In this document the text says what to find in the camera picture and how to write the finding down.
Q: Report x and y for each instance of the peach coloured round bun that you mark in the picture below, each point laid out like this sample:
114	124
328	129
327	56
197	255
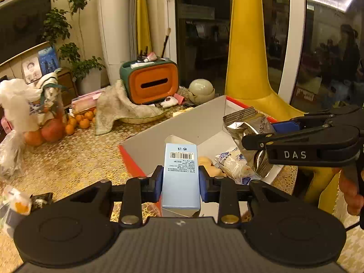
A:
210	167

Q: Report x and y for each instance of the pile of tangerines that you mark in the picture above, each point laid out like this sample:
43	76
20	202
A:
82	122

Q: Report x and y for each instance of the white orange plastic bag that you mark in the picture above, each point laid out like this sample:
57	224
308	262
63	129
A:
15	204

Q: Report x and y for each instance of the red cardboard box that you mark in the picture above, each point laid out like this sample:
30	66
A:
182	125

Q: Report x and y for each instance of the light blue carton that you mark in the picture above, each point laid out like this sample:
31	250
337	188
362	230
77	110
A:
180	182

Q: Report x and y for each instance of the black flat television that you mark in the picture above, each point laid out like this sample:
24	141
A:
22	20

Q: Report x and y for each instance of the yellow curtain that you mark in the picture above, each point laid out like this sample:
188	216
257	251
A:
143	14

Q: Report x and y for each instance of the grey sheer curtain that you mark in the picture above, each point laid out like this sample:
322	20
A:
133	20

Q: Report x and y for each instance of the portrait photo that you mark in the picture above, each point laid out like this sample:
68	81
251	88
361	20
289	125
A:
31	69

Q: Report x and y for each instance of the white tower air conditioner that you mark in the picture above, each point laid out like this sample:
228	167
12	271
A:
113	20

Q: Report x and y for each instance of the red apple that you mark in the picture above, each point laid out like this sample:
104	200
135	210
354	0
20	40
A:
34	138
52	130

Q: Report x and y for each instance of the white blue bread packet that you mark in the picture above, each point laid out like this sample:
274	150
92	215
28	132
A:
236	166

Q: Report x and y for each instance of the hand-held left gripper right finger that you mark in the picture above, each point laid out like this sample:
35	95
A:
203	184

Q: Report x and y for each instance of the gold patterned desktop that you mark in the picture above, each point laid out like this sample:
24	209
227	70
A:
85	159

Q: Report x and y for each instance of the wooden television cabinet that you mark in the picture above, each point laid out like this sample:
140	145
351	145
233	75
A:
68	82

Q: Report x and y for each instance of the pink flat box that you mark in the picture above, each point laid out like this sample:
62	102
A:
85	102

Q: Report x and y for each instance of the silver foil snack wrapper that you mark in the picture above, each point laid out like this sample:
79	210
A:
250	130

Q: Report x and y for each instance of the black snack wrapper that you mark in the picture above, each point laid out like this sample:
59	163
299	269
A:
41	202

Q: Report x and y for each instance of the clear plastic bag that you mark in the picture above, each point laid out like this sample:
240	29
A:
11	153

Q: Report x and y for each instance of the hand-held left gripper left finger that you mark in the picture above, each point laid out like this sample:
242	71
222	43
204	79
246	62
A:
158	182

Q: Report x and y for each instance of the round white lamp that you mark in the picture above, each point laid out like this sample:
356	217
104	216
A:
202	89

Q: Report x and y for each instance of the person's right hand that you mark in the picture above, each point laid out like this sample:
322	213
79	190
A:
351	196

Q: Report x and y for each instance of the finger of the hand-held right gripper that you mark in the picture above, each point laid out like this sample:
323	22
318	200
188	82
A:
284	126
298	138

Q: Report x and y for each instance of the orange green tissue box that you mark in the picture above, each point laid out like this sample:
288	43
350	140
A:
153	82

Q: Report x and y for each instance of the potted green plant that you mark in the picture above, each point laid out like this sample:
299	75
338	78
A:
71	54

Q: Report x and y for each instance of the blue picture card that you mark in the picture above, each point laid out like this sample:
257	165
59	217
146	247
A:
48	59

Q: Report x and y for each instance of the woven straw tray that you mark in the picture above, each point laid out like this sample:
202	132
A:
145	118

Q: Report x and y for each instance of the white pink small toy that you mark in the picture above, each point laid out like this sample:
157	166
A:
168	102

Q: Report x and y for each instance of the pink white tube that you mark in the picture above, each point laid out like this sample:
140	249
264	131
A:
150	57

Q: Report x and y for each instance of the glass sliding door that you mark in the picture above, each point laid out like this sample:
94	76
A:
204	34

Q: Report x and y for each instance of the beige cloth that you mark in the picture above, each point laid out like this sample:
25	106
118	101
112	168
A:
116	105

